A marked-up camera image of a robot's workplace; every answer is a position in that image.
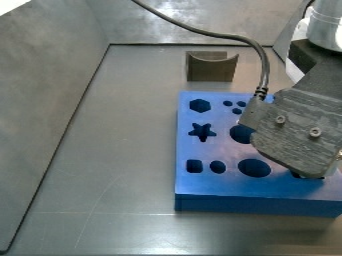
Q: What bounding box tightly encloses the dark curved stand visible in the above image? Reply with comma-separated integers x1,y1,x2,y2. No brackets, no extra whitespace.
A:
186,51,239,82

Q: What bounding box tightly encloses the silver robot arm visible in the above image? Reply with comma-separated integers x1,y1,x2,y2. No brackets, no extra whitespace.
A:
275,0,342,178

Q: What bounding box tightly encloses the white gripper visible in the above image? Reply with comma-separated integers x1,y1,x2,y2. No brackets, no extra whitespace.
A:
285,16,342,178

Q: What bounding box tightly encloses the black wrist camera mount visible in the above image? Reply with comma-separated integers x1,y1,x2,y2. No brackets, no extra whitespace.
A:
239,39,342,178

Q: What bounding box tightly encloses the blue foam shape board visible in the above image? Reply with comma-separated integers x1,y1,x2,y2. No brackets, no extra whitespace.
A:
175,91,342,218

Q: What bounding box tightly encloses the black camera cable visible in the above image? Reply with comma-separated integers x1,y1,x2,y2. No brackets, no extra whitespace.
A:
131,0,271,101

